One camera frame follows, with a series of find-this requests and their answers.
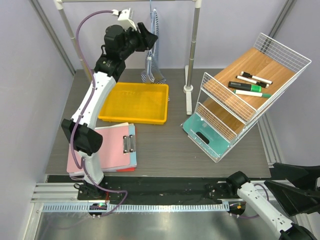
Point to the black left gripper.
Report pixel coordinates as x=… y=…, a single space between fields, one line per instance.
x=146 y=39

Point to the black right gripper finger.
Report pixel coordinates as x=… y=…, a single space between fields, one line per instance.
x=298 y=175
x=295 y=200

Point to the blue white striped tank top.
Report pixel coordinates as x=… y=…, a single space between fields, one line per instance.
x=151 y=73

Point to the light blue wire hanger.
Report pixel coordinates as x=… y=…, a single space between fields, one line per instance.
x=150 y=8

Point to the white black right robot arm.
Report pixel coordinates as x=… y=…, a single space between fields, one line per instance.
x=282 y=227

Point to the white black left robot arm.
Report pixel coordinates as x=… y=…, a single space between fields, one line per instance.
x=84 y=141

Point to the yellow plastic tray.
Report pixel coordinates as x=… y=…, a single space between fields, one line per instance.
x=139 y=103

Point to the metal clothes rack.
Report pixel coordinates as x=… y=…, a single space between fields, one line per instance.
x=187 y=88

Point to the white marker black cap lower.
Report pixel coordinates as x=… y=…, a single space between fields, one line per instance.
x=261 y=84

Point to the white marker black cap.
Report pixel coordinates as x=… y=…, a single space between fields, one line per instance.
x=261 y=84
x=248 y=75

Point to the white marker green cap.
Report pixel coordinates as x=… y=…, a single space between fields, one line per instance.
x=253 y=94

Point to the green black highlighter marker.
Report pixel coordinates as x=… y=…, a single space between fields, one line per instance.
x=244 y=87

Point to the white marker black cap upper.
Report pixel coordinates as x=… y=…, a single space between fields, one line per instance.
x=248 y=75

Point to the pink clipboard with papers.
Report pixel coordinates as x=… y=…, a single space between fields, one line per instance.
x=111 y=154

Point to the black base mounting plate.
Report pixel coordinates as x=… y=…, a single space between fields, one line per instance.
x=159 y=190

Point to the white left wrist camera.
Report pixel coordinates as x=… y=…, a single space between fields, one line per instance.
x=124 y=18

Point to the white slotted cable duct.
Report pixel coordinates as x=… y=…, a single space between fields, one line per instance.
x=99 y=207

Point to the white wire shelf rack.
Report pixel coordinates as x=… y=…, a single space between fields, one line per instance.
x=233 y=115

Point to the teal box with handle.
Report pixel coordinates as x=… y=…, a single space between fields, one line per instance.
x=206 y=137

